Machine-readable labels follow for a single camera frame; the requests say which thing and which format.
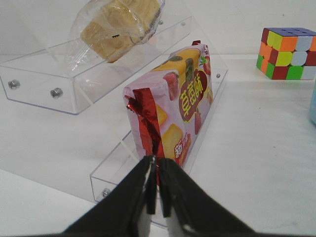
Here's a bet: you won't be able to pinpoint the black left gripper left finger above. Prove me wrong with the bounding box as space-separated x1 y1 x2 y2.
63 156 157 234

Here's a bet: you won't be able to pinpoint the light blue plastic basket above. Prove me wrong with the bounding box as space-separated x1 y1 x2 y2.
309 84 316 125

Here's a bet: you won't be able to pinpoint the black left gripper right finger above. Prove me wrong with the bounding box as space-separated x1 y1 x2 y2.
158 158 256 234

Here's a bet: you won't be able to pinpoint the bread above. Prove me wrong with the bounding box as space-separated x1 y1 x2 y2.
65 0 165 71

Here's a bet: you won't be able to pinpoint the clear acrylic left shelf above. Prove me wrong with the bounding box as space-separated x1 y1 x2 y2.
0 0 229 228

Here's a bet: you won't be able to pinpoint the multicolour puzzle cube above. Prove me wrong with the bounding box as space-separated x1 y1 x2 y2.
256 28 316 80

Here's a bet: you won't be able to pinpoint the pink strawberry cake pack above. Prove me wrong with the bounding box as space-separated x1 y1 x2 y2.
123 40 213 166

